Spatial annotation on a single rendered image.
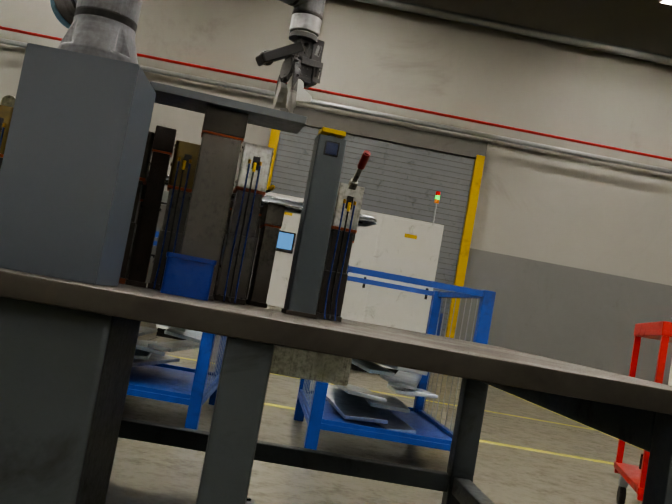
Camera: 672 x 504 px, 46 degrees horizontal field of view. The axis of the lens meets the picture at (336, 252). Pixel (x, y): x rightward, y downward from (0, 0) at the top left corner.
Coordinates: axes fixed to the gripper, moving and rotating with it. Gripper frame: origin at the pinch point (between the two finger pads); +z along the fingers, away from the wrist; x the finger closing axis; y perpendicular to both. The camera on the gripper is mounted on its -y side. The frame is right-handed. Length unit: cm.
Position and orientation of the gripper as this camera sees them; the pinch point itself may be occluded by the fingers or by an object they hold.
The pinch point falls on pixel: (281, 112)
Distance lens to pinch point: 197.7
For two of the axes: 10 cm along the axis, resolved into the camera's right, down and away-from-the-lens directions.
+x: -4.4, -0.2, 9.0
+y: 8.8, 1.9, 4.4
